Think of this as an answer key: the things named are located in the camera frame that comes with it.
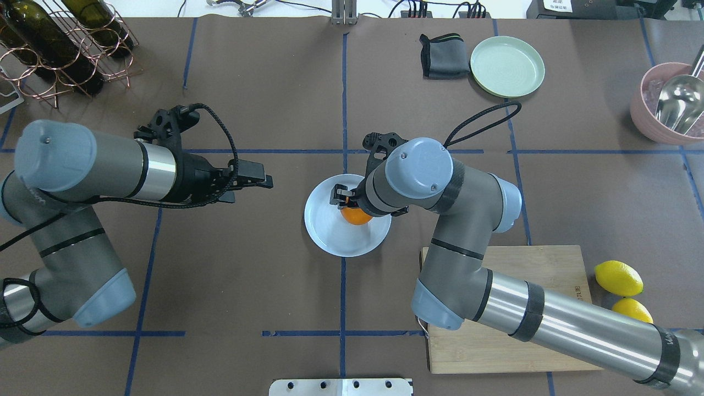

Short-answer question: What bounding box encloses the dark grey folded cloth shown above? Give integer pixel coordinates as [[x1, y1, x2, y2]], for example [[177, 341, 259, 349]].
[[419, 33, 470, 80]]

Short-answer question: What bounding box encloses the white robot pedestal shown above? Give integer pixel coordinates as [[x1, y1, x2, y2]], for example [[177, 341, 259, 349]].
[[268, 378, 414, 395]]

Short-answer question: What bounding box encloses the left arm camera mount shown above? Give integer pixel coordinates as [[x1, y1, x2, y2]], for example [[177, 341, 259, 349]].
[[133, 105, 200, 150]]

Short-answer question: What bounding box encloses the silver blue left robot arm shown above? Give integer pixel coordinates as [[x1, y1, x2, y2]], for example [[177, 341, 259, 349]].
[[2, 119, 273, 349]]

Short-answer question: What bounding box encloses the dark wine bottle left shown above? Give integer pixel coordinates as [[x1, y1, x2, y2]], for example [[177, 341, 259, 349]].
[[62, 1, 134, 59]]

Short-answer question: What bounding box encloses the black camera stick mount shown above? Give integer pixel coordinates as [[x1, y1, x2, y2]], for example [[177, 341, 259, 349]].
[[362, 132, 408, 177]]

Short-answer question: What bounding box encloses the white wire dish rack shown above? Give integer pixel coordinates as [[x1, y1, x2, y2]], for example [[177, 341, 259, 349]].
[[0, 66, 25, 114]]

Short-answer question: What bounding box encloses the light blue plate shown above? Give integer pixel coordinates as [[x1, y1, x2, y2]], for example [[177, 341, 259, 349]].
[[304, 174, 392, 257]]

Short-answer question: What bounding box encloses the yellow lemon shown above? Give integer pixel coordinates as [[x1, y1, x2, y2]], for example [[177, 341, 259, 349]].
[[611, 298, 654, 324], [594, 260, 644, 298]]

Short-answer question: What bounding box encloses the dark wine bottle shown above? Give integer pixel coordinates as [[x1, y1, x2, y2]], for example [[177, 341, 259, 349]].
[[62, 1, 134, 59], [2, 1, 104, 97]]

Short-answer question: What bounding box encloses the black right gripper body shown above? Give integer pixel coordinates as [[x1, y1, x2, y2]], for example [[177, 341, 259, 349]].
[[329, 184, 410, 218]]

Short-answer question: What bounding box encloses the steel scoop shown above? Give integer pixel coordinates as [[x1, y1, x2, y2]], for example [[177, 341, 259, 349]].
[[655, 47, 703, 135]]

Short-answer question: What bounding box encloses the left yellow lemon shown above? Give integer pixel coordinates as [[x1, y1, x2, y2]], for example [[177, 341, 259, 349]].
[[594, 260, 644, 298]]

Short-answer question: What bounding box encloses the black orange usb hub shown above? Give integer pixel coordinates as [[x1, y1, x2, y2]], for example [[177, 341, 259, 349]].
[[389, 1, 491, 19]]

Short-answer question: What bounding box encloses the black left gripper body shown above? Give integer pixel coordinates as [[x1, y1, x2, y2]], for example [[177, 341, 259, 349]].
[[174, 153, 239, 204]]

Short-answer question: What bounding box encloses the black computer box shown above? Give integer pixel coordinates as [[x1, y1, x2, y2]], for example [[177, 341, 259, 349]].
[[526, 1, 677, 20]]

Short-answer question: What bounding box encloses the right yellow lemon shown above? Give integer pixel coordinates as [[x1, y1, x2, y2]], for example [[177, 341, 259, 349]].
[[611, 298, 654, 324]]

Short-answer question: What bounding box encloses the dark wine bottle right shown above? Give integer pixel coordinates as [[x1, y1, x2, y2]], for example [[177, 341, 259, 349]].
[[2, 1, 104, 97]]

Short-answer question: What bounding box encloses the mint green plate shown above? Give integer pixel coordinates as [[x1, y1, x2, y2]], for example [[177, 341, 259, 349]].
[[470, 36, 546, 98]]

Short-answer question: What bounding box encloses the aluminium frame post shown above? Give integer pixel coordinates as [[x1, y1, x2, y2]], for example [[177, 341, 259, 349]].
[[331, 0, 359, 26]]

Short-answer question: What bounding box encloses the pink bowl with ice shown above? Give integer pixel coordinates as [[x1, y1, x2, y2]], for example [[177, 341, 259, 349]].
[[630, 62, 704, 146]]

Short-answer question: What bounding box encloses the orange fruit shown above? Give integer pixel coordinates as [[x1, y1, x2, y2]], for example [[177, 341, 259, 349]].
[[340, 207, 373, 226]]

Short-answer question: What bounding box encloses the wooden cutting board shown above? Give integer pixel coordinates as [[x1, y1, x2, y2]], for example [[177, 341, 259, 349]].
[[428, 245, 597, 375]]

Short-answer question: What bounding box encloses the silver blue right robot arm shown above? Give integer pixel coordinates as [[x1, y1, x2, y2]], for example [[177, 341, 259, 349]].
[[330, 133, 703, 395]]

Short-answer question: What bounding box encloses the copper wire bottle rack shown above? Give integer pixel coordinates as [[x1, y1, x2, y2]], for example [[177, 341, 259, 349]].
[[2, 1, 144, 108]]

